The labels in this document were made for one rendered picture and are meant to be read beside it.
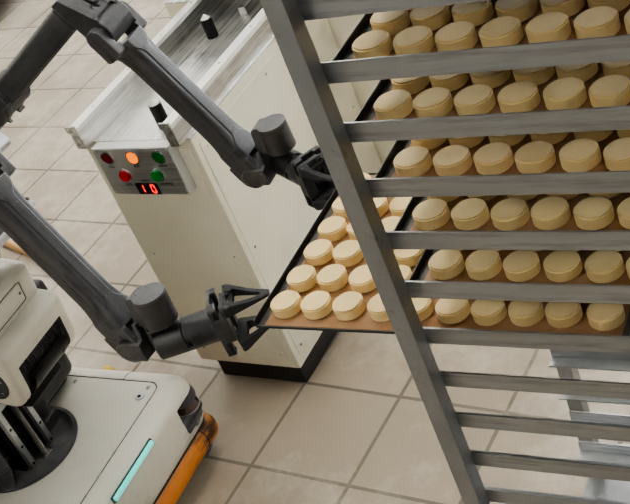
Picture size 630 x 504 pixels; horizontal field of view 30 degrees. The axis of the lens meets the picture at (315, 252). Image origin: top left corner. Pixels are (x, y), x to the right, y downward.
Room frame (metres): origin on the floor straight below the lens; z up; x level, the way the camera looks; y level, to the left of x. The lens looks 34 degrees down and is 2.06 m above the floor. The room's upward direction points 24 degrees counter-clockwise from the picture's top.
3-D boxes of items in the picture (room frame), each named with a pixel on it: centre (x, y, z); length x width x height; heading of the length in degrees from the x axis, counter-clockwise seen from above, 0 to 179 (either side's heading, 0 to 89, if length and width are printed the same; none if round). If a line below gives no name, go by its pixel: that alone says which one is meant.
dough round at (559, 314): (1.24, -0.29, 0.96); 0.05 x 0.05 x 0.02
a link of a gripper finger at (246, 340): (1.55, 0.14, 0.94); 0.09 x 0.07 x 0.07; 82
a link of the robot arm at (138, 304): (1.59, 0.29, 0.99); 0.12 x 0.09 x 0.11; 50
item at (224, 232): (2.81, 0.06, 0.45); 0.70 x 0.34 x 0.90; 140
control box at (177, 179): (2.53, 0.30, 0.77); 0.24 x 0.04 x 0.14; 50
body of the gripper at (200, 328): (1.56, 0.21, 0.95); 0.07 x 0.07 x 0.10; 82
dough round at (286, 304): (1.52, 0.07, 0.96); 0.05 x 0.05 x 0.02
